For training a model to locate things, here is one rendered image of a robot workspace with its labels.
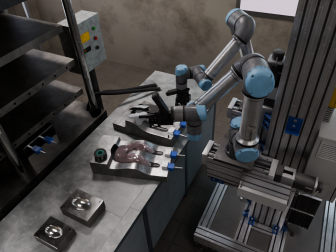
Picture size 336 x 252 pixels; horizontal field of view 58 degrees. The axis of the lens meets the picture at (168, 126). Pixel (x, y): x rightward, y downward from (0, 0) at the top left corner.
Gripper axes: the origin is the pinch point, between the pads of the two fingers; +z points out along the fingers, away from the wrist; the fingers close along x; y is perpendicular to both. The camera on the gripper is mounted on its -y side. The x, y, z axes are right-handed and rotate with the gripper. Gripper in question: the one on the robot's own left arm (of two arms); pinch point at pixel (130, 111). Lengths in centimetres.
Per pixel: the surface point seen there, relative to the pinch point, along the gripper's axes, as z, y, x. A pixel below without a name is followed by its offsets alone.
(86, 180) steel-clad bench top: 38, 63, 22
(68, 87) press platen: 63, 29, 90
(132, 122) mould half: 11, 45, 61
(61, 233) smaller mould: 43, 64, -18
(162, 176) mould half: -11, 58, 18
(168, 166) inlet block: -15, 56, 25
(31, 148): 78, 49, 38
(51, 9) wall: 170, 26, 364
